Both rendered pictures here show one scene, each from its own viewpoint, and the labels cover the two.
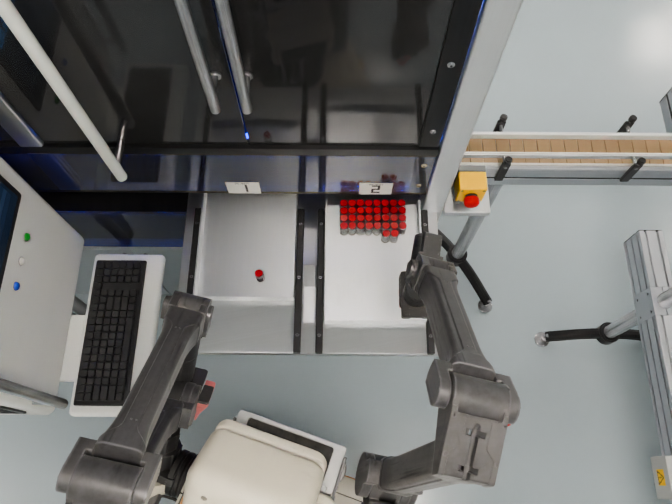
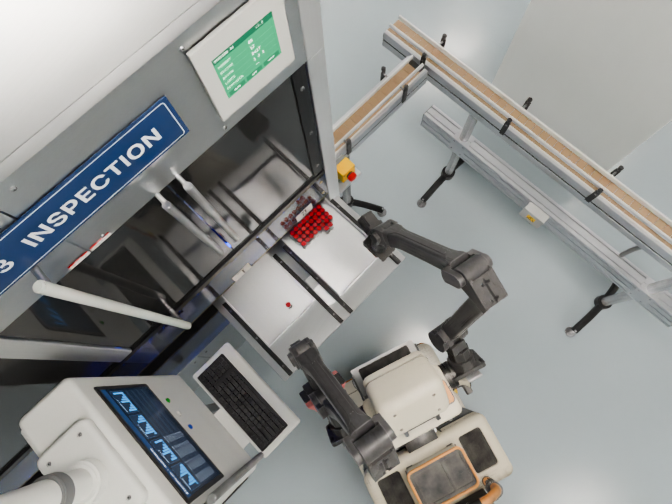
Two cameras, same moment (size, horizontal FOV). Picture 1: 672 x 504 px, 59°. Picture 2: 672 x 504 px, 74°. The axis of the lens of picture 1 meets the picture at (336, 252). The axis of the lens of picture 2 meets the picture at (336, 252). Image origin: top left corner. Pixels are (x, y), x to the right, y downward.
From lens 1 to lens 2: 0.40 m
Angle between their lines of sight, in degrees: 13
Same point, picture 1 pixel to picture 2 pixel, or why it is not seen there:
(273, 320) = (315, 318)
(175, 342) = (321, 368)
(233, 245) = (259, 303)
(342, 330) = (351, 291)
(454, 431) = (477, 290)
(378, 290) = (348, 257)
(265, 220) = (262, 277)
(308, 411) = (351, 343)
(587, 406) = (468, 214)
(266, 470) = (406, 379)
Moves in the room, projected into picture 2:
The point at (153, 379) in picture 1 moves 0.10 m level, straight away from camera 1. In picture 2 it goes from (335, 391) to (298, 403)
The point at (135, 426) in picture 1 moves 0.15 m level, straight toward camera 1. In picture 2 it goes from (356, 413) to (409, 381)
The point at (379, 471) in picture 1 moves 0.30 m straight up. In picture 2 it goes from (445, 333) to (468, 323)
